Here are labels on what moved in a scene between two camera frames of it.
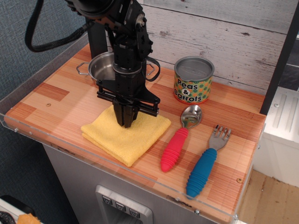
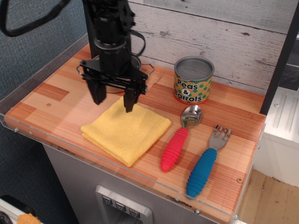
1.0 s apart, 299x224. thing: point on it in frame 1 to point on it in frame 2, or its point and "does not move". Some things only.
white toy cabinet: x=278 y=155 does not move
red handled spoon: x=190 y=115 does not move
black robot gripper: x=129 y=86 to x=114 y=67
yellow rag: x=124 y=145 does not move
